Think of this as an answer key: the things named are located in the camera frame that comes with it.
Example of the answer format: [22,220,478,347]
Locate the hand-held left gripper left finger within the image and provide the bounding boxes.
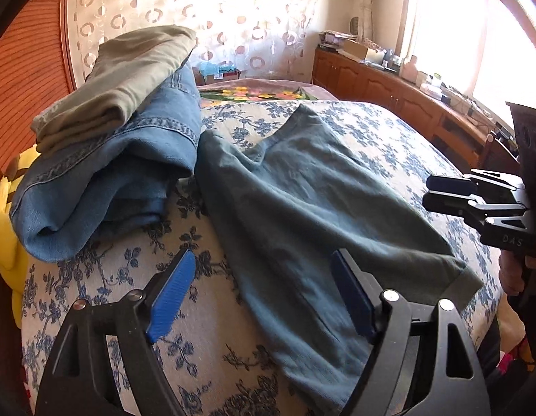
[34,249,197,416]

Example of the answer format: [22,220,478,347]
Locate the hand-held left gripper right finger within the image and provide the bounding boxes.
[331,249,490,416]

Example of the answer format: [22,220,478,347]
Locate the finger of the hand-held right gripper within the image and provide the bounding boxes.
[426,169,525,196]
[423,192,529,226]

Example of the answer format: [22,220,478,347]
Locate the folded olive pants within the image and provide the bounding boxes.
[32,25,197,154]

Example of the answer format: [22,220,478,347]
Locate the person's right hand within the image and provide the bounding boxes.
[499,249,531,296]

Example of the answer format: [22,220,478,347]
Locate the blue floral bed sheet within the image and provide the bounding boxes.
[21,99,503,416]

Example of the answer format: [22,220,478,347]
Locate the long wooden cabinet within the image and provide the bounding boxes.
[313,47,518,174]

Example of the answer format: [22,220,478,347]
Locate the pale pink bottle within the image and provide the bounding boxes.
[400,56,418,81]

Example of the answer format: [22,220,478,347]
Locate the folded blue jeans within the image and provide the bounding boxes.
[10,67,201,263]

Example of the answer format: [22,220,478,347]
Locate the wooden-framed window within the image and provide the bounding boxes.
[398,0,536,118]

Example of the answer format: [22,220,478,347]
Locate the open cardboard box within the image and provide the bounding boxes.
[344,40,383,64]

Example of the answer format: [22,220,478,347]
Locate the yellow plush toy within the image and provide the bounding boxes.
[0,145,39,330]

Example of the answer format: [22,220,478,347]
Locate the stack of papers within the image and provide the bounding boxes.
[319,30,351,48]

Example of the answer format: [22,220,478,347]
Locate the patterned window curtain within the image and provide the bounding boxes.
[355,0,407,48]

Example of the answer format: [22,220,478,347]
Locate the colourful flower blanket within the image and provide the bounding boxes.
[198,79,338,109]

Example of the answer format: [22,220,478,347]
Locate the cardboard box on floor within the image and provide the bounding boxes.
[194,68,241,86]

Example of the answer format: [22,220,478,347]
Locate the blue plastic bag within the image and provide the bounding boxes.
[194,61,236,74]

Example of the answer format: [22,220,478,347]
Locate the circle-patterned sheer curtain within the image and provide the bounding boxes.
[71,0,318,85]

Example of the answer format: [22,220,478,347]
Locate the wooden slatted wardrobe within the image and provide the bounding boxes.
[0,0,78,183]

